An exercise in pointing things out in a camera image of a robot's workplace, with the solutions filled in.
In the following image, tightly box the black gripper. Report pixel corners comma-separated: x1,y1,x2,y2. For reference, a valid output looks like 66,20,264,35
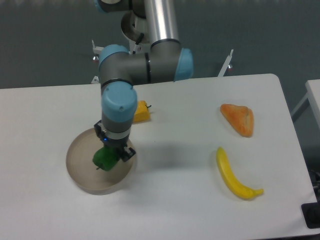
93,120,136,162

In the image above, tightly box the green bell pepper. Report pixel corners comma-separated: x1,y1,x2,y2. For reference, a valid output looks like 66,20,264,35
92,146,120,171

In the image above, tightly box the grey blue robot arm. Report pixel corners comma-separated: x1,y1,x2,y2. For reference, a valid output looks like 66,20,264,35
94,0,194,162

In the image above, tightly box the beige round plate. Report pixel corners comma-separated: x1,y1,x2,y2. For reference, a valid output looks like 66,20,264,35
65,128,137,195

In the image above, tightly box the yellow bell pepper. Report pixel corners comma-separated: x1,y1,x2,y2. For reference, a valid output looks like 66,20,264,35
133,100,152,124

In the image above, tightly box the yellow banana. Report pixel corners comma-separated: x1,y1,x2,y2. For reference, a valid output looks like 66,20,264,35
216,147,264,200

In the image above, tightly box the orange bread wedge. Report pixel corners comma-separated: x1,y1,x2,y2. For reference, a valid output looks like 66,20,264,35
220,103,254,138

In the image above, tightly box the white side table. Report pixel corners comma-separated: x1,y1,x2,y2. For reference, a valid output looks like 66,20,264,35
290,79,320,126

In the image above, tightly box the black cable on pedestal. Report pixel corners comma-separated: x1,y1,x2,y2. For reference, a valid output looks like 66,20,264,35
132,32,145,55

